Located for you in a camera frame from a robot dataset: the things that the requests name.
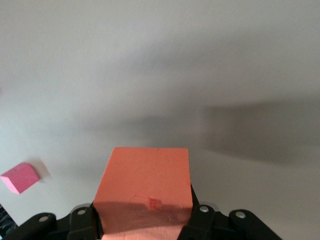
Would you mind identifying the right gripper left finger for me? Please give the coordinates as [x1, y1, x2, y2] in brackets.
[0, 203, 105, 240]

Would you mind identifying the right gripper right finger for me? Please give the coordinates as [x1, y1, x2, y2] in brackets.
[178, 183, 284, 240]

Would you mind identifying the orange foam cube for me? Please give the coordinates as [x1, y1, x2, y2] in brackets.
[93, 146, 195, 240]

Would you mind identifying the pink foam cube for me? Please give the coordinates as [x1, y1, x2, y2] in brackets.
[0, 161, 41, 195]

